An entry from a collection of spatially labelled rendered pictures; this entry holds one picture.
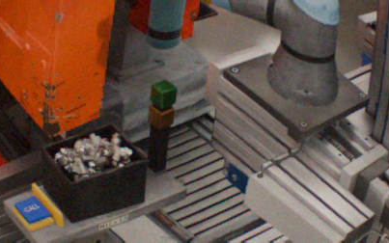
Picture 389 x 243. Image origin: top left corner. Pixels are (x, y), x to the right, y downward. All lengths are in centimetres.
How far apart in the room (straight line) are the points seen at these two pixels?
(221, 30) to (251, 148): 166
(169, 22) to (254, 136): 64
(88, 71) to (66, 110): 10
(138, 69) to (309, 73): 117
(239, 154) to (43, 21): 50
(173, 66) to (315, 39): 124
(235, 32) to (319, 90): 181
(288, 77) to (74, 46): 49
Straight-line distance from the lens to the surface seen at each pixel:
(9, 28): 244
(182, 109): 311
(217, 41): 369
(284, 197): 191
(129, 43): 303
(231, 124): 215
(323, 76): 197
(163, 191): 233
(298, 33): 193
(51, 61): 221
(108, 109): 265
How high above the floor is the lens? 192
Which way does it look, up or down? 36 degrees down
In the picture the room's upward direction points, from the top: 7 degrees clockwise
